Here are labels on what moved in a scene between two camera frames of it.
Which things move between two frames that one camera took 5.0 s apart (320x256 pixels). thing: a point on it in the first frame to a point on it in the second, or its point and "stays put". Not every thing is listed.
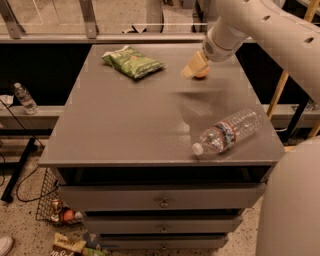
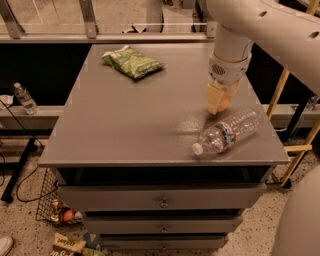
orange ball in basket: (68, 215) stays put
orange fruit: (204, 73) to (225, 104)
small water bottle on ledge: (26, 100) stays put
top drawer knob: (164, 204) stays put
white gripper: (217, 50) to (229, 72)
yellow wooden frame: (311, 9) stays put
